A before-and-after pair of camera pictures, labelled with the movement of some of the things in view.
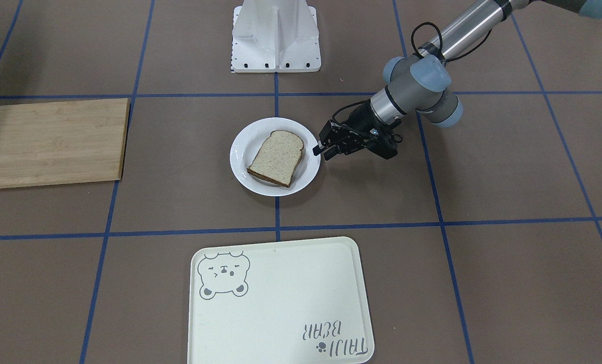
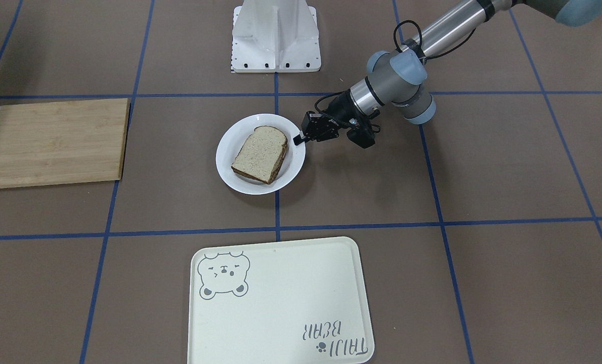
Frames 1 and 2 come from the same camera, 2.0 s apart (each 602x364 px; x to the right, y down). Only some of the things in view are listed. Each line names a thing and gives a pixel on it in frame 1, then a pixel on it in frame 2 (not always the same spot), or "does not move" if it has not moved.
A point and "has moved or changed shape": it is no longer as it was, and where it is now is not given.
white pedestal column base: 279,36 does not move
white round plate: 249,140 has moved or changed shape
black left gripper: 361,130 -> 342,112
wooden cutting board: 56,143 does not move
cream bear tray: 296,302 does not move
